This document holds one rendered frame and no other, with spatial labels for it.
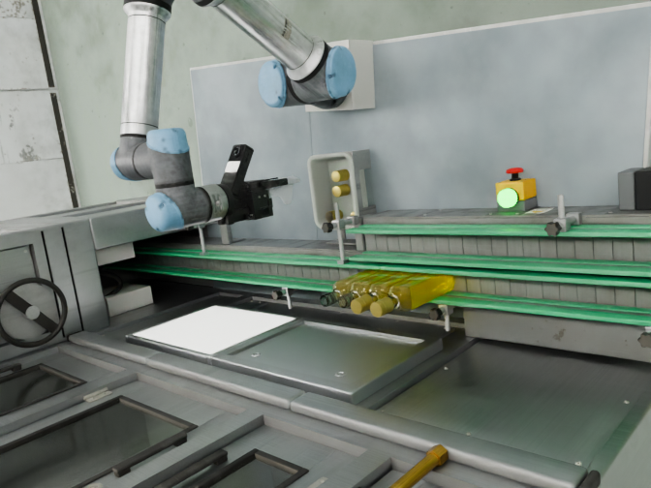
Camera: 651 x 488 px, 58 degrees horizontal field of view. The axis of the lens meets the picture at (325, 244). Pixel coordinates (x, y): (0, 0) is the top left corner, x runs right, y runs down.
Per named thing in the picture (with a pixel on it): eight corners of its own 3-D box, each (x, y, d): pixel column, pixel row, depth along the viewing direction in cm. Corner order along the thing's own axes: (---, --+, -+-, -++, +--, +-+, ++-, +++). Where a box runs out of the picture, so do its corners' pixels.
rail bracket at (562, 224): (567, 224, 126) (542, 236, 116) (565, 189, 124) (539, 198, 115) (586, 224, 123) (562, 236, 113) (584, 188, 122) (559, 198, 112)
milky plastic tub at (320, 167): (333, 224, 188) (315, 228, 182) (325, 153, 184) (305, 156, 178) (377, 224, 176) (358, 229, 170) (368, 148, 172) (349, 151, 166)
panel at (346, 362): (216, 311, 203) (126, 344, 179) (214, 303, 203) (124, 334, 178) (444, 350, 142) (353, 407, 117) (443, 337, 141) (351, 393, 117)
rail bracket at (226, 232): (238, 244, 219) (187, 258, 203) (231, 198, 216) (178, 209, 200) (246, 244, 215) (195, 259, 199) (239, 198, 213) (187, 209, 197)
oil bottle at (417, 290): (435, 288, 152) (385, 312, 136) (433, 266, 151) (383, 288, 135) (454, 289, 148) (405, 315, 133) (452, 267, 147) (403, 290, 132)
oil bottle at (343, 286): (382, 284, 163) (329, 305, 148) (379, 263, 163) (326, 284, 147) (398, 285, 160) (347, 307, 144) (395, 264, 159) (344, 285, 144)
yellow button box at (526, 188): (511, 206, 147) (497, 212, 142) (509, 176, 146) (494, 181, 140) (538, 206, 142) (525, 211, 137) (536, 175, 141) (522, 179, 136)
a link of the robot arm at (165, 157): (128, 134, 116) (138, 190, 118) (158, 128, 108) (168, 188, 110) (163, 131, 121) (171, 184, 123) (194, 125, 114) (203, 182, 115)
